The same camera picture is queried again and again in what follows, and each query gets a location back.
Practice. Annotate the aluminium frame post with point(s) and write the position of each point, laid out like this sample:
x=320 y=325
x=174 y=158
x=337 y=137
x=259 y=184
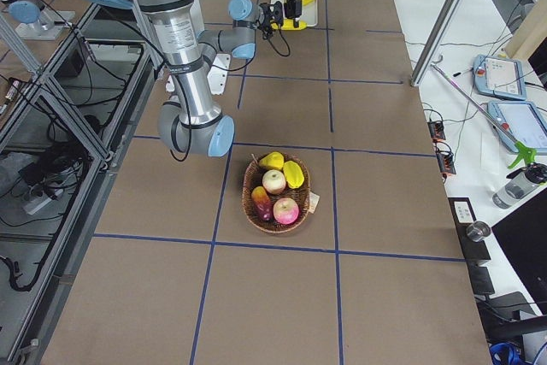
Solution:
x=439 y=28

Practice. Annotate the orange black electronics board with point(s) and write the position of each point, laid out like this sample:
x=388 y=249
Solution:
x=443 y=152

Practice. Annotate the small paper label tag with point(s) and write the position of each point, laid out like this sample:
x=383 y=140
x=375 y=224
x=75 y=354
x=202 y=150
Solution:
x=313 y=202

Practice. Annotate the aluminium frame rack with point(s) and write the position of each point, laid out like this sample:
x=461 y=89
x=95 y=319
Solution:
x=61 y=143

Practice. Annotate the white bear print tray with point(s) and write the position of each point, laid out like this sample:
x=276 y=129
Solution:
x=310 y=14

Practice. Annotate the small metal cup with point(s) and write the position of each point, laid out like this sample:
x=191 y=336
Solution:
x=478 y=231

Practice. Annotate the near blue teach pendant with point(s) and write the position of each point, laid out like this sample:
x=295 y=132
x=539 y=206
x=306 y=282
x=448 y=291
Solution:
x=523 y=120

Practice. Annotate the yellow pear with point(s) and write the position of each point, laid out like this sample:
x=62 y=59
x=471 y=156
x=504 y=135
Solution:
x=272 y=161

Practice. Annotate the blue teach pendant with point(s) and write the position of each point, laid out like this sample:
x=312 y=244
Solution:
x=499 y=77
x=523 y=120

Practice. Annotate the red yellow mango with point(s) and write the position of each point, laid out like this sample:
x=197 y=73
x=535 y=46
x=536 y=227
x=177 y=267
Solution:
x=262 y=204

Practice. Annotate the yellow starfruit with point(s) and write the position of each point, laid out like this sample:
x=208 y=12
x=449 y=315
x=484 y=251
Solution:
x=293 y=173

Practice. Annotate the pink red apple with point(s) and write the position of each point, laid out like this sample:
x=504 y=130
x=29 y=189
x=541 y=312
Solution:
x=285 y=211

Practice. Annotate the black monitor screen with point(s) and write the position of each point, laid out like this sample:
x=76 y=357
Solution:
x=522 y=237

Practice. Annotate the woven brown fruit basket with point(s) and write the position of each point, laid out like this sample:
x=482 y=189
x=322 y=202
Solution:
x=253 y=178

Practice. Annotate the far blue teach pendant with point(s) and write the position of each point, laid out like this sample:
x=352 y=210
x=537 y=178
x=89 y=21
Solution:
x=499 y=77

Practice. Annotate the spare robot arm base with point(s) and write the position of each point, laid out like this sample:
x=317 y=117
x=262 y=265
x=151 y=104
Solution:
x=37 y=21

